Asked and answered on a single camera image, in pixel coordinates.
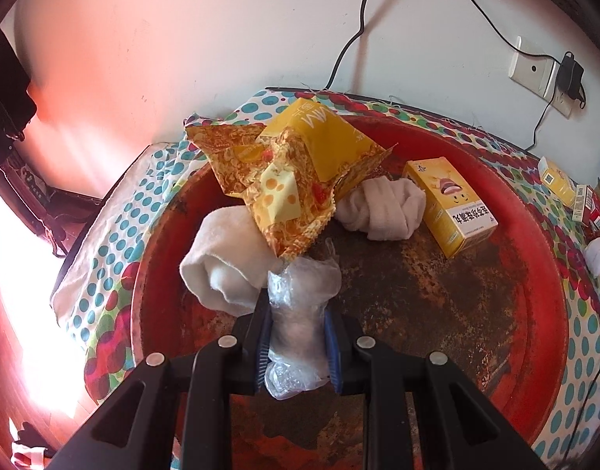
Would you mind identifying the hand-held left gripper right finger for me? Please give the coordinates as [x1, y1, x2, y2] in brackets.
[323, 311, 546, 470]

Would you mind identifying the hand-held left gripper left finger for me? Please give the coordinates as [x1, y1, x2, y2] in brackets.
[45, 294, 274, 470]

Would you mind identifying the plastic white sock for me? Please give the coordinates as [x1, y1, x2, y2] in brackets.
[265, 237, 342, 400]

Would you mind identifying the loosely white sock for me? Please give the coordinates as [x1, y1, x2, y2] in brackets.
[179, 206, 281, 316]

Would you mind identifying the round red tray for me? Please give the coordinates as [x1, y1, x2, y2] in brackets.
[131, 115, 570, 470]

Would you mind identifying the knotted white sock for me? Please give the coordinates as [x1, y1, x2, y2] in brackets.
[336, 177, 427, 242]

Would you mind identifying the yellow medicine box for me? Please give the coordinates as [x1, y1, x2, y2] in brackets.
[402, 157, 499, 259]
[539, 157, 577, 209]

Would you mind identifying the yellow snack bag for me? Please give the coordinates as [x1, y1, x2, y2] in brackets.
[185, 98, 399, 260]

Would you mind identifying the white sock ball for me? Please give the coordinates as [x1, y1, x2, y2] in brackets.
[583, 236, 600, 277]

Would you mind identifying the dark red box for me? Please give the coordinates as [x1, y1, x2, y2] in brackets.
[573, 183, 595, 223]

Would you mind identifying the polka dot tablecloth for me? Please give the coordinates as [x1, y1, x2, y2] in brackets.
[52, 88, 600, 470]

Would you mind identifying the dark wooden furniture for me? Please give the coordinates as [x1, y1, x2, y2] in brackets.
[0, 149, 105, 258]

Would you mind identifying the black hanging clothing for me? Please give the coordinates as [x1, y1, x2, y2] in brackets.
[0, 27, 38, 143]

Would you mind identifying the black power adapter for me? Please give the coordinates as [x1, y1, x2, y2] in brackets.
[557, 51, 587, 108]

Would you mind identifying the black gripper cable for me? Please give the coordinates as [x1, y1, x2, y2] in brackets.
[562, 347, 600, 470]

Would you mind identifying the black adapter cable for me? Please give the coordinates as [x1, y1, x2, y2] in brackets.
[524, 92, 559, 152]

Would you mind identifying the thin black wall cable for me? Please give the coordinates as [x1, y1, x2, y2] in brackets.
[326, 0, 379, 90]

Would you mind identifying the white wall socket plate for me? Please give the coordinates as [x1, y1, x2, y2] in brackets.
[508, 36, 582, 118]

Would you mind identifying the black monitor cable with plug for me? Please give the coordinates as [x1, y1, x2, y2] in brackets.
[449, 0, 562, 62]

